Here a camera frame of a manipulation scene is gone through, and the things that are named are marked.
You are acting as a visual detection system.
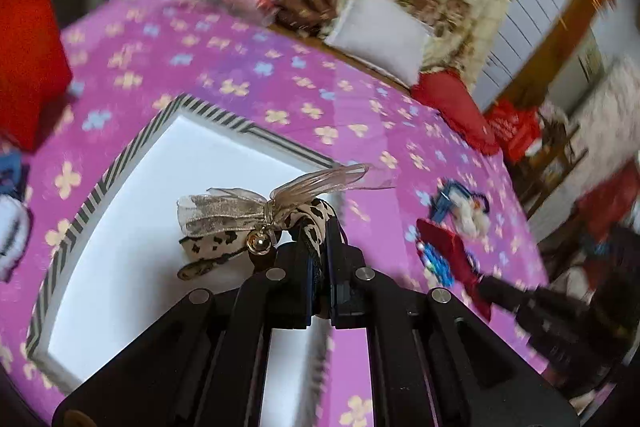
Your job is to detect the blue bead bracelet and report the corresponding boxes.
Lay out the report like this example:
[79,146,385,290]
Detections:
[418,241,457,287]

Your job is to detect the leopard print bow scrunchie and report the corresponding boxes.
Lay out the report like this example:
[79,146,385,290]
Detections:
[177,164,371,281]

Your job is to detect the shiny red bow clip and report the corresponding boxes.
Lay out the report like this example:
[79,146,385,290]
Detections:
[416,219,491,322]

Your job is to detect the blue striped headband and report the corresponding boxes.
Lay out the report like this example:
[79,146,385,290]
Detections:
[428,180,490,223]

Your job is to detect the cream dotted scrunchie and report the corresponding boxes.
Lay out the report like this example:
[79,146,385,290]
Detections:
[449,192,490,239]

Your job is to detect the pink floral bedsheet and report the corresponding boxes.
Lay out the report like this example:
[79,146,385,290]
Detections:
[1,0,547,421]

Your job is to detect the striped white tray box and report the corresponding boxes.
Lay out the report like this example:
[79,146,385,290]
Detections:
[24,93,346,427]

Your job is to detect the wooden shelf rack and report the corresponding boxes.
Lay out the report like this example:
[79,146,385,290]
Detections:
[510,110,588,220]

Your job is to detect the red heart cushion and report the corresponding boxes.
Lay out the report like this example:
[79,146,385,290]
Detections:
[410,70,500,156]

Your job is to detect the red bag on shelf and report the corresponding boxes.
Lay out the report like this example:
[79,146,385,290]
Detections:
[485,100,541,164]

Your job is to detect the white small pillow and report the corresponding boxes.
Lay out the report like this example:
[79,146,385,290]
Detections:
[324,0,432,88]

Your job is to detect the white fluffy scrunchie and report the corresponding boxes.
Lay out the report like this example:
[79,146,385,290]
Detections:
[0,194,32,282]

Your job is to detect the blue hair claw clip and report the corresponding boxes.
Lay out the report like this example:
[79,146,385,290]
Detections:
[0,150,23,200]

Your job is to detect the large red gift bag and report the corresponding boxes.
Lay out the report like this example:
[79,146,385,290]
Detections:
[1,0,73,152]

